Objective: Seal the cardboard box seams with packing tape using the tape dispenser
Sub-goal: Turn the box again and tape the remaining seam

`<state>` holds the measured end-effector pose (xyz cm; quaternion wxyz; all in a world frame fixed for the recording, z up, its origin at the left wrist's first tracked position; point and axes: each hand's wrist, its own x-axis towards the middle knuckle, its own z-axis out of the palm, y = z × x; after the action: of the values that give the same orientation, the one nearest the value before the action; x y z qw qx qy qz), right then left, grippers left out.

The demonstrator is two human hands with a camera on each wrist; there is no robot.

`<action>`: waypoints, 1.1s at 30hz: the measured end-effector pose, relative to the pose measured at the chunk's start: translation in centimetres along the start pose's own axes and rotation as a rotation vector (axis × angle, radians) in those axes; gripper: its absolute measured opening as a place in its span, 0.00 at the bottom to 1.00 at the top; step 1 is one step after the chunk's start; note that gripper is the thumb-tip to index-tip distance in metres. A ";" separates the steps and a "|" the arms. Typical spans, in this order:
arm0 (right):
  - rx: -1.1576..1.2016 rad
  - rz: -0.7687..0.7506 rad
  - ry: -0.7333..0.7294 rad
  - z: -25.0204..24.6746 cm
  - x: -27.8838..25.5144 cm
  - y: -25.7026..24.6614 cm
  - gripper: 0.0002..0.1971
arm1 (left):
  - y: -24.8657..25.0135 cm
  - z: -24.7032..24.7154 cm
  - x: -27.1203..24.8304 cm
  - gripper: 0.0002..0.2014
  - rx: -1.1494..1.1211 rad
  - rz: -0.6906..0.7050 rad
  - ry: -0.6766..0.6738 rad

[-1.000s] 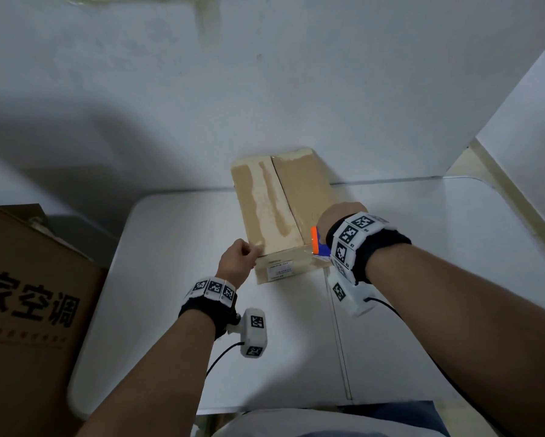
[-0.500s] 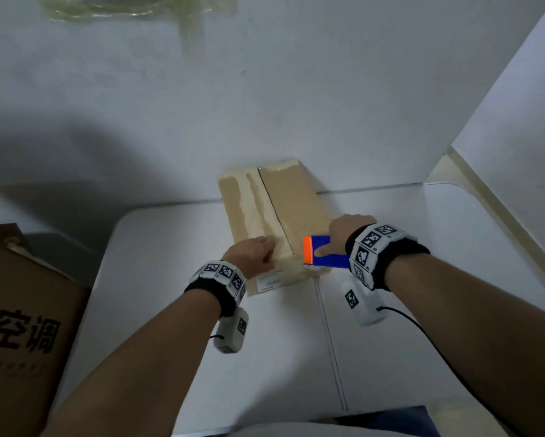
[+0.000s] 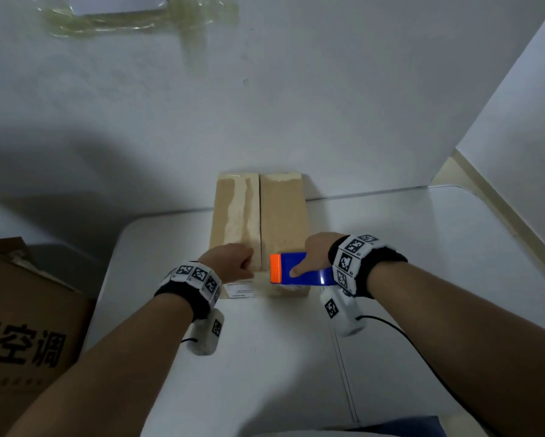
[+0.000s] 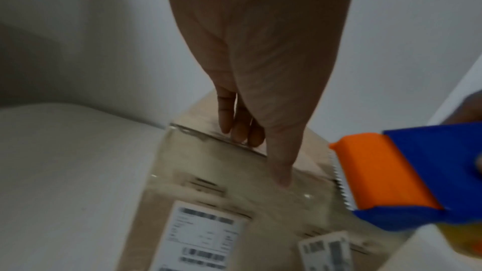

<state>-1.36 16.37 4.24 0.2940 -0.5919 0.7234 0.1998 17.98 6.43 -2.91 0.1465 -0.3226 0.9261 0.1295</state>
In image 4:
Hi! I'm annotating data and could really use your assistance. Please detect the small white barcode label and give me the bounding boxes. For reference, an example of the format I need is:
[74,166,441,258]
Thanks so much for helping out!
[297,230,354,271]

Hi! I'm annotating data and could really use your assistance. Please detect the brown cardboard shipping box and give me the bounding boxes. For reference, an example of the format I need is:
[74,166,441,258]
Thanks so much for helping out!
[114,89,413,271]

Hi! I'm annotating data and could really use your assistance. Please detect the person's left hand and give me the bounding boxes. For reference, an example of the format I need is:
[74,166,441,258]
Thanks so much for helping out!
[163,0,360,188]

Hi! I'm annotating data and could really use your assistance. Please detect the large white shipping label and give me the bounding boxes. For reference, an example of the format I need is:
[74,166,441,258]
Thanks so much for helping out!
[158,200,250,271]

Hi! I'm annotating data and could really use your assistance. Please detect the blue and orange tape dispenser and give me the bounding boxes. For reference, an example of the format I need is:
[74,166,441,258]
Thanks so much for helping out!
[328,121,482,232]

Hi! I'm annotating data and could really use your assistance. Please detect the person's right hand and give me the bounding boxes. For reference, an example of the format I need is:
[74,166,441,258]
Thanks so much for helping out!
[444,89,482,174]

